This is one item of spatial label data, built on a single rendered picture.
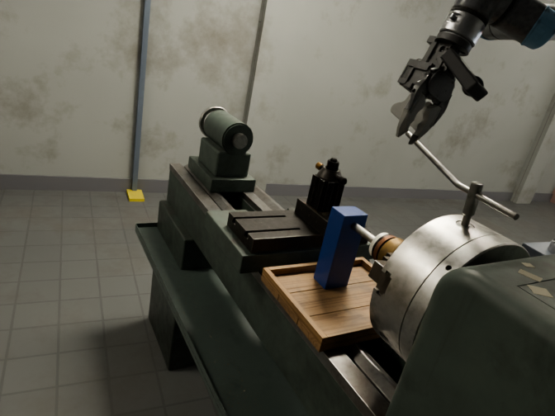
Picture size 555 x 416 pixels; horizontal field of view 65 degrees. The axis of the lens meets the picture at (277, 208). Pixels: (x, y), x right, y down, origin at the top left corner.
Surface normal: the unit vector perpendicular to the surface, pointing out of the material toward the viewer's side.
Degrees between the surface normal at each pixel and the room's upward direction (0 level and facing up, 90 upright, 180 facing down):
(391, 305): 91
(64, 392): 0
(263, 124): 90
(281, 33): 90
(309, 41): 90
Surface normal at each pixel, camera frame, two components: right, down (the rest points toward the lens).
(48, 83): 0.40, 0.42
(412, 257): -0.59, -0.51
